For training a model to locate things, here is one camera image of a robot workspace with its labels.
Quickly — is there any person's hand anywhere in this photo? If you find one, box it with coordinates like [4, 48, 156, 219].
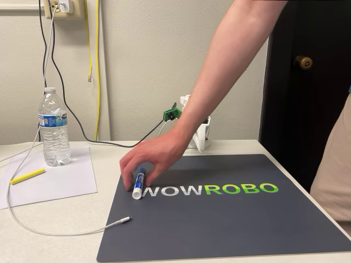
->
[119, 127, 193, 192]

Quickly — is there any person's body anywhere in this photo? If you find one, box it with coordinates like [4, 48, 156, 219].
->
[309, 84, 351, 236]

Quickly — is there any clear plastic water bottle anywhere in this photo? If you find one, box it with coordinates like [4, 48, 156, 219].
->
[37, 87, 72, 167]

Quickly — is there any brass door knob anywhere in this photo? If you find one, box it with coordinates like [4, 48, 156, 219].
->
[293, 55, 314, 71]

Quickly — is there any dark grey WOWROBO mat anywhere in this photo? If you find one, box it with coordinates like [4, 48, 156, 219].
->
[96, 153, 351, 262]

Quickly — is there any white charging cable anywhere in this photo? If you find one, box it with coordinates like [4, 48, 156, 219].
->
[5, 2, 132, 237]

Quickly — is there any white paper sheet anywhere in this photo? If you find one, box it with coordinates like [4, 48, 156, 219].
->
[0, 146, 98, 210]

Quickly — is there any white wall trim strip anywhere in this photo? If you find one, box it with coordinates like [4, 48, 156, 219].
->
[0, 3, 46, 12]

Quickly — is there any blue and white marker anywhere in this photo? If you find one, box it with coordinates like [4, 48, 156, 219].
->
[131, 166, 146, 200]

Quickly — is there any yellow cable with plug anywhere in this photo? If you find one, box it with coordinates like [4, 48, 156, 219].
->
[83, 0, 94, 82]

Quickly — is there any white wall charger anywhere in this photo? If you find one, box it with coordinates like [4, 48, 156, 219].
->
[58, 0, 74, 14]

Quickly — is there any beige wall outlet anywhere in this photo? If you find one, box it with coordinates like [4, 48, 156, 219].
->
[44, 0, 84, 20]

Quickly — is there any green mounted camera module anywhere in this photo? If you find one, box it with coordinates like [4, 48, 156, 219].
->
[162, 102, 182, 123]

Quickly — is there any dark door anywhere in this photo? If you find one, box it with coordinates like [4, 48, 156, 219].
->
[259, 0, 351, 192]

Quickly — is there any yellow stick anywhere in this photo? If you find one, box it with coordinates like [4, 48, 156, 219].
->
[10, 167, 46, 186]

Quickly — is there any black camera cable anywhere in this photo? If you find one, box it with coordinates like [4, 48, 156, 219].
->
[50, 16, 165, 148]

